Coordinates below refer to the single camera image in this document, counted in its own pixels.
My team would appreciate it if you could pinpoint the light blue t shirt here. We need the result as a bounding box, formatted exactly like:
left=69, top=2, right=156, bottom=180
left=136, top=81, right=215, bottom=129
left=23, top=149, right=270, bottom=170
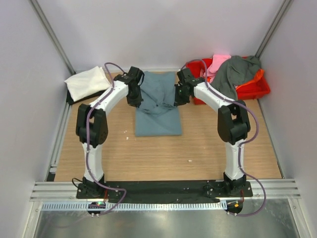
left=135, top=71, right=182, bottom=137

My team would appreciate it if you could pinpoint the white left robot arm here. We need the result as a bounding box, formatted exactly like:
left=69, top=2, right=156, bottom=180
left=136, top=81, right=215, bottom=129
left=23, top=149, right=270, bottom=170
left=75, top=66, right=144, bottom=199

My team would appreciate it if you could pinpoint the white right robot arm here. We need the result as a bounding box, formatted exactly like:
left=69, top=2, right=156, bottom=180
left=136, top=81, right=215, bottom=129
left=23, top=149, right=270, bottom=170
left=174, top=68, right=251, bottom=196

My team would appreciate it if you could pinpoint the pink t shirt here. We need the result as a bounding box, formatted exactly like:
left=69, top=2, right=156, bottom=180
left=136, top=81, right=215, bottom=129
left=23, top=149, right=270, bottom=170
left=200, top=55, right=231, bottom=82

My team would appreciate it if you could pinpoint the folded white t shirt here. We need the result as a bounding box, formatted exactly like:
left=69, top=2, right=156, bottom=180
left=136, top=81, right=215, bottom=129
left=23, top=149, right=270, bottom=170
left=64, top=66, right=111, bottom=102

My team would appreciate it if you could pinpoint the grey green t shirt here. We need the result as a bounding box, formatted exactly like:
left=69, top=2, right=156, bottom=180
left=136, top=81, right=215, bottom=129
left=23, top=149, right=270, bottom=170
left=211, top=56, right=262, bottom=100

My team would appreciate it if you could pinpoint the red plastic bin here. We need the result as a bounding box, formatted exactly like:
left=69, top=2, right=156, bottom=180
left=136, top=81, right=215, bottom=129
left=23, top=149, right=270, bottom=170
left=186, top=55, right=270, bottom=100

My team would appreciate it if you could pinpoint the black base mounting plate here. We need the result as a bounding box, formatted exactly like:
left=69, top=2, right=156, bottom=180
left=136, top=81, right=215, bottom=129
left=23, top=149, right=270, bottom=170
left=76, top=180, right=253, bottom=200

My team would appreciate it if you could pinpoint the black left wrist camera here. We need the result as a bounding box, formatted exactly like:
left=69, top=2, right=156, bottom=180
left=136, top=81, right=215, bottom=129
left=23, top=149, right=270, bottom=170
left=127, top=66, right=145, bottom=85

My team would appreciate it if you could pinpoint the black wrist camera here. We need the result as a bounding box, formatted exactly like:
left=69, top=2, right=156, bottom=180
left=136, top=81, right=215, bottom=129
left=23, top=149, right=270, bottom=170
left=127, top=66, right=145, bottom=85
left=176, top=68, right=194, bottom=83

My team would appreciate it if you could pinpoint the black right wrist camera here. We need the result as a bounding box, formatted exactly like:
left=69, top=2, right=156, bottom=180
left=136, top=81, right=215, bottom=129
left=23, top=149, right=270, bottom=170
left=176, top=68, right=194, bottom=83

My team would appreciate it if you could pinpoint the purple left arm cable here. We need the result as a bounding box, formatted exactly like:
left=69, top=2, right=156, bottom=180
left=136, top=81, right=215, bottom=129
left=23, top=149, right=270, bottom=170
left=84, top=61, right=127, bottom=216

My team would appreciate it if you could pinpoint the left aluminium frame post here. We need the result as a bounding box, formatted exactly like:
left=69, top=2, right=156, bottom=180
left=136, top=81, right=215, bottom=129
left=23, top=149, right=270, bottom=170
left=29, top=0, right=76, bottom=75

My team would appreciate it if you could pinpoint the aluminium frame post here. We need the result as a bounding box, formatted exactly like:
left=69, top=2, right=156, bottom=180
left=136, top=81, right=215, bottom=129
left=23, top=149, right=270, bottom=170
left=255, top=0, right=294, bottom=59
left=29, top=0, right=76, bottom=75

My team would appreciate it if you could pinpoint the white slotted cable duct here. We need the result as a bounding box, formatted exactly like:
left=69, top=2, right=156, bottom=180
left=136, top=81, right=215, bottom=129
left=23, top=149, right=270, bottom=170
left=42, top=201, right=227, bottom=212

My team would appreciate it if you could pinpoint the aluminium front frame rail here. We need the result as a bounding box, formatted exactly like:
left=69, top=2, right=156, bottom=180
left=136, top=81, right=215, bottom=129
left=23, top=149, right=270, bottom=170
left=30, top=179, right=301, bottom=202

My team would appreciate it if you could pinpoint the right aluminium frame post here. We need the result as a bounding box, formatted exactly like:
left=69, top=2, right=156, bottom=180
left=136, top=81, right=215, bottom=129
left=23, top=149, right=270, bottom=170
left=255, top=0, right=294, bottom=59

